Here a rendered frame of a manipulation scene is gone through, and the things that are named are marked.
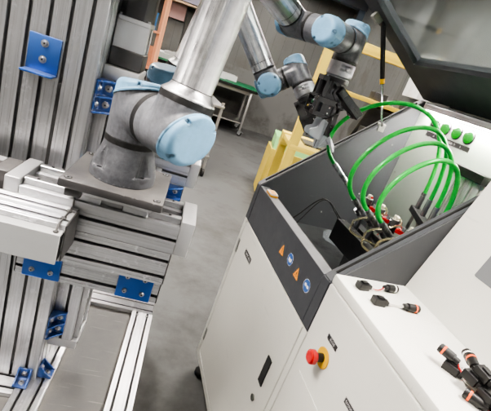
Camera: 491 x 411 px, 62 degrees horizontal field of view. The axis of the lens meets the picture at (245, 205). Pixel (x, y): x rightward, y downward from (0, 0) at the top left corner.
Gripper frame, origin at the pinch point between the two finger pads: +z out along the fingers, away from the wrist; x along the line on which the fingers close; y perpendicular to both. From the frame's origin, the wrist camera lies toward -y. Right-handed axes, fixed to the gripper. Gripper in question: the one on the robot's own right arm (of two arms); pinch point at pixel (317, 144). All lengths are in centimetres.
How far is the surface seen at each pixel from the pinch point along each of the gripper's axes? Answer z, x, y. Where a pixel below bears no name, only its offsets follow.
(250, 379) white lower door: 76, 20, 1
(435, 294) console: 20, 45, -22
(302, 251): 28.0, 17.6, 0.9
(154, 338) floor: 121, -48, 19
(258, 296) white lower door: 55, 3, 1
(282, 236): 31.2, 2.9, 0.9
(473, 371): 20, 70, -9
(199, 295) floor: 121, -89, -10
